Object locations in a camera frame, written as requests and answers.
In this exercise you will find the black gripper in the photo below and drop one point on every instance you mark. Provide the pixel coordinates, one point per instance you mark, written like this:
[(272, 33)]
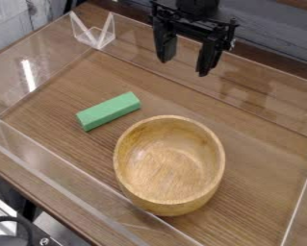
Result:
[(195, 19)]

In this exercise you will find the green rectangular block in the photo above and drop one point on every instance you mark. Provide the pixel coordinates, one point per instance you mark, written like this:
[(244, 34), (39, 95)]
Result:
[(108, 110)]

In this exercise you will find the brown wooden bowl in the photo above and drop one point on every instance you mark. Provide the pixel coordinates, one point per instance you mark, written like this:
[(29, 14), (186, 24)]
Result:
[(168, 164)]

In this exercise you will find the clear acrylic tray walls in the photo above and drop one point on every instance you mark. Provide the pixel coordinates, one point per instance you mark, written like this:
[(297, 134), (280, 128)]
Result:
[(251, 104)]

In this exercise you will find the clear acrylic corner bracket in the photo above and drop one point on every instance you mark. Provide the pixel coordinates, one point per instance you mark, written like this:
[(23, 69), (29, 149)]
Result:
[(95, 37)]

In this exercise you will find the black metal frame bracket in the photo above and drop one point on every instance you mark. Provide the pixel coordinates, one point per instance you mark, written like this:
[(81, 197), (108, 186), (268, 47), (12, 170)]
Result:
[(31, 234)]

